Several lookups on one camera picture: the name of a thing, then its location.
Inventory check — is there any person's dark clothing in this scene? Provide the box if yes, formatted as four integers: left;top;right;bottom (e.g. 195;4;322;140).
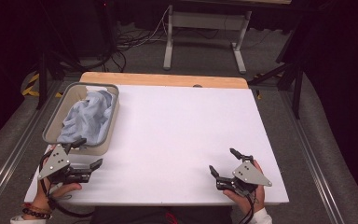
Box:
89;205;234;224

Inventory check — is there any person's left hand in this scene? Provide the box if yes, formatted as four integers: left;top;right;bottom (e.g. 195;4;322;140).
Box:
22;144;83;213

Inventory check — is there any right hand-held gripper cable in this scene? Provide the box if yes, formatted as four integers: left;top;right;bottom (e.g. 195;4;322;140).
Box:
237;189;257;224

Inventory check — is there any red string bracelet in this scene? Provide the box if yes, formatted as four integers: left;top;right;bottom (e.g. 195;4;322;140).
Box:
21;203;52;214

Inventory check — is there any bundle of floor cables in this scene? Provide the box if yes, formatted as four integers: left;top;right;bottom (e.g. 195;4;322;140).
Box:
111;6;172;73

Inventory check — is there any white foam board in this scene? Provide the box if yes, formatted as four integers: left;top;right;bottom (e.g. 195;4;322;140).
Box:
23;84;290;207

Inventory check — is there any dark bead bracelet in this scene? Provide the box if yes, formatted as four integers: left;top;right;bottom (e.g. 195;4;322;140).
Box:
21;207;52;219

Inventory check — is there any black metal stand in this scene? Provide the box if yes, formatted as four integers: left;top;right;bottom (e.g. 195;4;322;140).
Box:
248;18;306;119
35;46;82;110

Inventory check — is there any beige basket with grey rim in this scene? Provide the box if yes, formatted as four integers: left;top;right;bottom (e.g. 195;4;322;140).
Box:
42;81;120;157

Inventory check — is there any aluminium floor rail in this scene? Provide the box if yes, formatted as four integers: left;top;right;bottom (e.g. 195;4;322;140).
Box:
279;90;346;224
0;78;73;216

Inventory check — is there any red cord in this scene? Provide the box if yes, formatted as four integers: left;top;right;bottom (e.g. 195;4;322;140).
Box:
164;212;179;224

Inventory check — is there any hand-held gripper cable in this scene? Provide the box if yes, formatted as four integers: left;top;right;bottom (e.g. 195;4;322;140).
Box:
38;152;96;218
237;189;257;224

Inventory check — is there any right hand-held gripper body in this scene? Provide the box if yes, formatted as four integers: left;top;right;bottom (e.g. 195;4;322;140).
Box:
216;160;273;198

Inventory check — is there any yellow black hazard tape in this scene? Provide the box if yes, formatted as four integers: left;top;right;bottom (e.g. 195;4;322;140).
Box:
21;73;63;98

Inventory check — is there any person's right hand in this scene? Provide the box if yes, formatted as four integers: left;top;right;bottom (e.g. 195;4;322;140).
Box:
223;160;274;217

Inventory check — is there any left hand-held gripper cable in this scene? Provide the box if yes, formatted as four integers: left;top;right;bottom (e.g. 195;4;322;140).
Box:
38;152;96;218

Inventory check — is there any light blue tank top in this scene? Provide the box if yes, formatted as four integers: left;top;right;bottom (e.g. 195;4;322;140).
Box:
56;90;115;147

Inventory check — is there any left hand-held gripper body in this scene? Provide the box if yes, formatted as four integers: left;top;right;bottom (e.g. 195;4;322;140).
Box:
37;143;92;185

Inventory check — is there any white metal desk frame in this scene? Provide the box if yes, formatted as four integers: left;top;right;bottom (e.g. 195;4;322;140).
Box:
162;4;253;75

